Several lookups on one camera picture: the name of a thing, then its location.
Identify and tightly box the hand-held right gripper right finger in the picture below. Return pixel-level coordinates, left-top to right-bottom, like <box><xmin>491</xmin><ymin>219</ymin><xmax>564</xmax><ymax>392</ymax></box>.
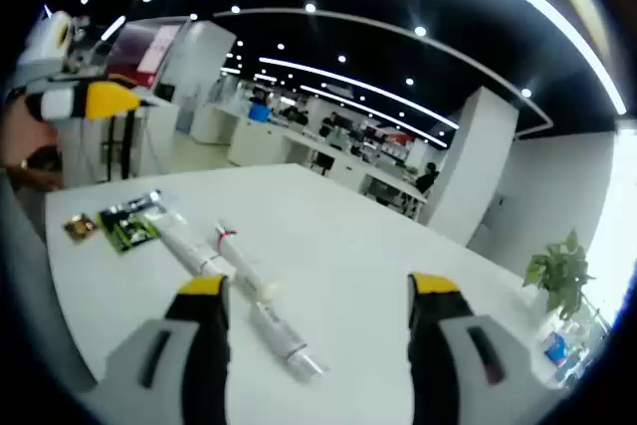
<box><xmin>406</xmin><ymin>273</ymin><xmax>563</xmax><ymax>425</ymax></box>

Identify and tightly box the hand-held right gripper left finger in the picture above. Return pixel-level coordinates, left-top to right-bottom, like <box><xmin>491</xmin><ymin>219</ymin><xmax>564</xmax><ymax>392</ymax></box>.
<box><xmin>82</xmin><ymin>275</ymin><xmax>233</xmax><ymax>425</ymax></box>

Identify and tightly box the small red label skincare bottle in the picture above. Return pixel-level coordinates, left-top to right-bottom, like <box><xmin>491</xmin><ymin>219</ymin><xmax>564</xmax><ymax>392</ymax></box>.
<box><xmin>247</xmin><ymin>301</ymin><xmax>329</xmax><ymax>384</ymax></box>

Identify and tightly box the red collar skincare bottle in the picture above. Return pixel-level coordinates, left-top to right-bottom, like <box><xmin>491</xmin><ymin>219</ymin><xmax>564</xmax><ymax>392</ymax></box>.
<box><xmin>213</xmin><ymin>218</ymin><xmax>283</xmax><ymax>303</ymax></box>

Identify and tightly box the white skincare tube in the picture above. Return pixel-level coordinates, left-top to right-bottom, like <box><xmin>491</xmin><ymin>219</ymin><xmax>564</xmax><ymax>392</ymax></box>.
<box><xmin>146</xmin><ymin>210</ymin><xmax>228</xmax><ymax>281</ymax></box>

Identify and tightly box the green black skincare sachet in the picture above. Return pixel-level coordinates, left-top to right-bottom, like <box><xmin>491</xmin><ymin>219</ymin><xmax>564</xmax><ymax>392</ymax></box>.
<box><xmin>98</xmin><ymin>189</ymin><xmax>168</xmax><ymax>255</ymax></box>

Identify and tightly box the gold skincare packet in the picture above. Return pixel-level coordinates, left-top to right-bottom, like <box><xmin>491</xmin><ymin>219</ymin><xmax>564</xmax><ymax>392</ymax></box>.
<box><xmin>63</xmin><ymin>214</ymin><xmax>100</xmax><ymax>246</ymax></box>

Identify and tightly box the person's left hand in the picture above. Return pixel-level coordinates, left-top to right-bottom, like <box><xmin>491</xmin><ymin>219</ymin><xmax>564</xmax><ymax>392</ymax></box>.
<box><xmin>0</xmin><ymin>91</ymin><xmax>66</xmax><ymax>192</ymax></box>

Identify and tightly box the black monitor stand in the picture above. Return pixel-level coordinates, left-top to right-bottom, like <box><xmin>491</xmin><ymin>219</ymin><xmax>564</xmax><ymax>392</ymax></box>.
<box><xmin>97</xmin><ymin>86</ymin><xmax>173</xmax><ymax>182</ymax></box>

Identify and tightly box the red screen monitor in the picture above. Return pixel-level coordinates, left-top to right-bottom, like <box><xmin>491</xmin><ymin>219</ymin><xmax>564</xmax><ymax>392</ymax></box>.
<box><xmin>106</xmin><ymin>21</ymin><xmax>185</xmax><ymax>91</ymax></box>

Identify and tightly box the water dispenser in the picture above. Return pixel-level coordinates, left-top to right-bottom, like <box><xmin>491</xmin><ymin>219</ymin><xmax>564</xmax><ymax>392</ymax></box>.
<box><xmin>176</xmin><ymin>96</ymin><xmax>196</xmax><ymax>136</ymax></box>

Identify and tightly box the potted green plant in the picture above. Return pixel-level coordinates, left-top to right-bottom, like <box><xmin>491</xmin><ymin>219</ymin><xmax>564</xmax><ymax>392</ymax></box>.
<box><xmin>522</xmin><ymin>229</ymin><xmax>596</xmax><ymax>321</ymax></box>

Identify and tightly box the long white counter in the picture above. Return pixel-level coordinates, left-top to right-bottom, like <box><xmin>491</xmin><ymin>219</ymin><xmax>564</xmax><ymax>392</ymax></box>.
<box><xmin>228</xmin><ymin>110</ymin><xmax>429</xmax><ymax>220</ymax></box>

